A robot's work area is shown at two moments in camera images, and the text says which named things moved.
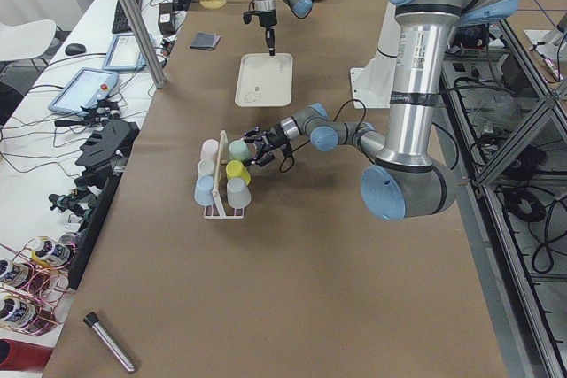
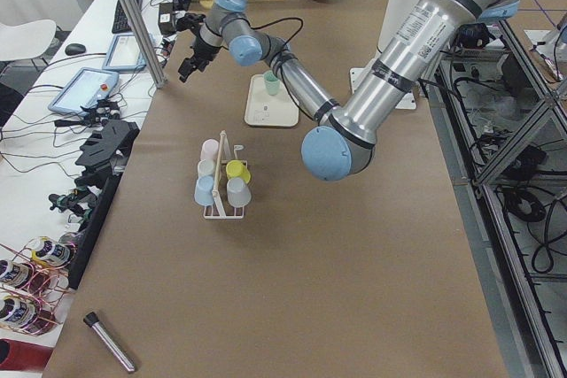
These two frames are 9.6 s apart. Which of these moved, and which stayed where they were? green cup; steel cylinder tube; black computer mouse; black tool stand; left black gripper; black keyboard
Moved: left black gripper; green cup
Stayed: black tool stand; black computer mouse; black keyboard; steel cylinder tube
